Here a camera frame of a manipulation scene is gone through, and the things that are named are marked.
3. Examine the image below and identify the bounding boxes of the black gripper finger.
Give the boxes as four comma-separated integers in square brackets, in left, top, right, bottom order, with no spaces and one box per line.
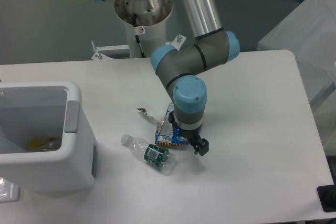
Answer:
[191,137,209,156]

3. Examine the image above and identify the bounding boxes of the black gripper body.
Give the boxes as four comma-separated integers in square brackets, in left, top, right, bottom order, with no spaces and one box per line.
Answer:
[169,111,203,145]

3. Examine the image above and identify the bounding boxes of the blue snack wrapper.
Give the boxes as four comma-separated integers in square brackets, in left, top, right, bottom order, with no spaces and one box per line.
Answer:
[137,102,189,146]

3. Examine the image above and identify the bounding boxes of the crushed clear plastic bottle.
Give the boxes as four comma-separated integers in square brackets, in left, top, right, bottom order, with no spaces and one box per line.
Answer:
[121,134,177,175]

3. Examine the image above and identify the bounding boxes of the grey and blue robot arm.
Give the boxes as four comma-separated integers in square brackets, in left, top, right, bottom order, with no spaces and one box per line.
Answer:
[95,0,240,155]

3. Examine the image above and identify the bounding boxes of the white trash can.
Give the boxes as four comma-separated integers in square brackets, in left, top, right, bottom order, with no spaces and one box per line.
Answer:
[1,81,97,192]

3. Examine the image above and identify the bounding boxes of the black device at table edge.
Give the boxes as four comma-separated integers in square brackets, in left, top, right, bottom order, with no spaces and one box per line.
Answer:
[317,185,335,212]

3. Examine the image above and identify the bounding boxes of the white translucent side table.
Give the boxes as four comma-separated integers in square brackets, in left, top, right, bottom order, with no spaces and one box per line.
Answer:
[257,0,335,156]

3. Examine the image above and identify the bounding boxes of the clear plastic bag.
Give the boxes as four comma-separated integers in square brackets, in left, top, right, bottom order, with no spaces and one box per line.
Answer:
[0,177,20,203]

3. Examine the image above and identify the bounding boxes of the white metal mounting frame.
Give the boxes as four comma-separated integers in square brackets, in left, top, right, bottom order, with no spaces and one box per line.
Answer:
[91,34,187,60]

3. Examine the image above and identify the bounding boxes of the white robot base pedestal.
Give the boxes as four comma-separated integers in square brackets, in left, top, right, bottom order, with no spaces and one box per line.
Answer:
[114,0,173,58]

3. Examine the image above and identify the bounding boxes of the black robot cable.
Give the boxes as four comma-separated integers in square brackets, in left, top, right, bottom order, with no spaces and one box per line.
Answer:
[132,13,146,58]

